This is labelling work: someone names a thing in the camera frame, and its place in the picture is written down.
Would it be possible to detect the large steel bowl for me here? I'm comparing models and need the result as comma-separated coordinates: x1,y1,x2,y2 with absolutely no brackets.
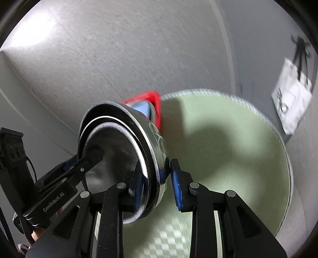
78,101,169,225

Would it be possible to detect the small steel bowl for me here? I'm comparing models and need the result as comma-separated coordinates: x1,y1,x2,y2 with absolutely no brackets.
78,121,150,225

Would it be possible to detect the person's left hand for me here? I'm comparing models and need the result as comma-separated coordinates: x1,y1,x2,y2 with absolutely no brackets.
31,208,63,241

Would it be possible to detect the blue plate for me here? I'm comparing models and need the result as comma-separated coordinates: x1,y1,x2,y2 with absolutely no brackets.
127,100,156,122

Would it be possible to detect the red plastic basket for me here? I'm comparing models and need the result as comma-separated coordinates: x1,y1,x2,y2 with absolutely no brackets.
123,91,162,131

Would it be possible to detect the white tote bag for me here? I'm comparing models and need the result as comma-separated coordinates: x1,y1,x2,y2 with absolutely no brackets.
272,37,313,135

